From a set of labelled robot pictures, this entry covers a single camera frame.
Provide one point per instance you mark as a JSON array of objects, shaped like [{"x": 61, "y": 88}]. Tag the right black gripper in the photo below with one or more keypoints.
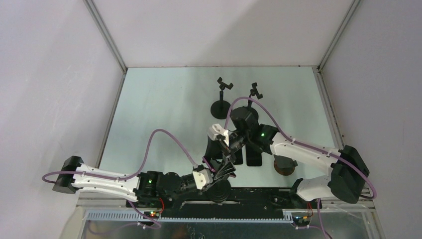
[{"x": 213, "y": 148}]

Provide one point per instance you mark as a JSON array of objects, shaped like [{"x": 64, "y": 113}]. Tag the black phone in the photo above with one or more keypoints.
[
  {"x": 238, "y": 156},
  {"x": 253, "y": 157}
]

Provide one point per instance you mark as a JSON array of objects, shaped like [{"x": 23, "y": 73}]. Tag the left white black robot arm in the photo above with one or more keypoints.
[{"x": 145, "y": 188}]

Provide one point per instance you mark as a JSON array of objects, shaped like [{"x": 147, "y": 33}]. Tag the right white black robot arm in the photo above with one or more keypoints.
[{"x": 344, "y": 171}]

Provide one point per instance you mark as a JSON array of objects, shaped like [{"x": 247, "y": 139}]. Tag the brown base phone stand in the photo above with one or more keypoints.
[{"x": 284, "y": 166}]

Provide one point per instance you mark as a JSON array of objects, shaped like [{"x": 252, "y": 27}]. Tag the left small circuit board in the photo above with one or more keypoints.
[{"x": 151, "y": 215}]

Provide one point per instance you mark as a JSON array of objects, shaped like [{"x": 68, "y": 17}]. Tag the small circuit board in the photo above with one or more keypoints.
[
  {"x": 302, "y": 222},
  {"x": 151, "y": 215}
]

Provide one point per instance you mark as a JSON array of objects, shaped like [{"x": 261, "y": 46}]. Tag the right small circuit board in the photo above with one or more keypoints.
[{"x": 302, "y": 222}]

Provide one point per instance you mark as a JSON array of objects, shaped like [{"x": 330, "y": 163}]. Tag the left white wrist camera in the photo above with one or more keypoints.
[{"x": 202, "y": 177}]

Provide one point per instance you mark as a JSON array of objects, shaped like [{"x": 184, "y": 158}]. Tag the black front mounting rail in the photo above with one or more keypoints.
[{"x": 242, "y": 204}]

